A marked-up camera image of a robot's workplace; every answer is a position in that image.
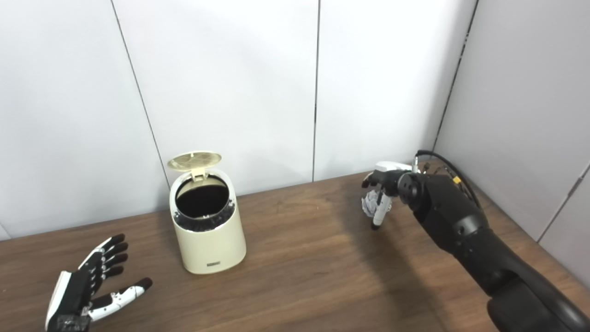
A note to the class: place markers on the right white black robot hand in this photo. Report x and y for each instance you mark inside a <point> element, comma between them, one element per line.
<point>387,177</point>

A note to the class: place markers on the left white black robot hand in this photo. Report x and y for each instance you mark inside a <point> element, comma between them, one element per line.
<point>73,295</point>

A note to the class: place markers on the white paper ball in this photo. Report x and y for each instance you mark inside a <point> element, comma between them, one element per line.
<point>370,203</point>

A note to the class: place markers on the cream-colored round bin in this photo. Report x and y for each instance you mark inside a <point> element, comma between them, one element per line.
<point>207,249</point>

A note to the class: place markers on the cream round bin lid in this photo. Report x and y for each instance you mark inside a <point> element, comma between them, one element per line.
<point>193,160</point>

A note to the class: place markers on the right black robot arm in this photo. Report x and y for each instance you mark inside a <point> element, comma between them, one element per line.
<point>465,230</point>

